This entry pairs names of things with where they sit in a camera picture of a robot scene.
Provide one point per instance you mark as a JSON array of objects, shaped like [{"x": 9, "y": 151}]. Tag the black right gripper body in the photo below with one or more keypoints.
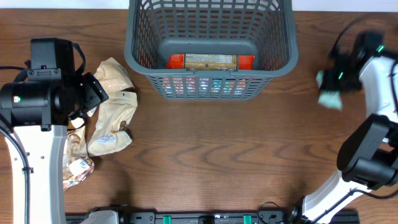
[{"x": 344, "y": 74}]

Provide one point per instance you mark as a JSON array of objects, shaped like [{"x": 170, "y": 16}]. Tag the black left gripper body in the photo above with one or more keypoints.
[{"x": 82, "y": 94}]

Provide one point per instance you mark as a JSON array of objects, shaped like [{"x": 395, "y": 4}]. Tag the teal small snack packet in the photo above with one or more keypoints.
[{"x": 328, "y": 99}]

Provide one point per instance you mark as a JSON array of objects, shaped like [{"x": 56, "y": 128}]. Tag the Kleenex tissue multipack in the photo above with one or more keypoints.
[{"x": 191, "y": 86}]

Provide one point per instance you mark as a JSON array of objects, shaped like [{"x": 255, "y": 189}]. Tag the grey plastic lattice basket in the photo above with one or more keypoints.
[{"x": 156, "y": 29}]

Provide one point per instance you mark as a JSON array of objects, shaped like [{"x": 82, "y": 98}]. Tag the orange tan cracker package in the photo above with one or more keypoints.
[{"x": 210, "y": 62}]

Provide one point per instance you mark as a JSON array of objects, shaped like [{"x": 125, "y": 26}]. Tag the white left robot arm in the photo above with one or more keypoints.
[{"x": 36, "y": 152}]

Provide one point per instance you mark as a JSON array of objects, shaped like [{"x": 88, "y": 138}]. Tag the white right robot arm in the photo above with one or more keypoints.
[{"x": 367, "y": 160}]

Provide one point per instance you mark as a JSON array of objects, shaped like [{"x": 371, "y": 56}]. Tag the beige crumpled snack pouch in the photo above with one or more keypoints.
[{"x": 112, "y": 76}]

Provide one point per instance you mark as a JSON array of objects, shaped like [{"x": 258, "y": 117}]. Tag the beige pouch with hang hole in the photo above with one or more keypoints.
[{"x": 112, "y": 133}]

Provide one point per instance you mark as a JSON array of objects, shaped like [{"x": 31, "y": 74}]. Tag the white brown Pancee snack bag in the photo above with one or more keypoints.
[{"x": 77, "y": 165}]

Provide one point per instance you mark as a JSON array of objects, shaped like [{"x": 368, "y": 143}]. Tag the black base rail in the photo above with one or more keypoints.
[{"x": 124, "y": 215}]

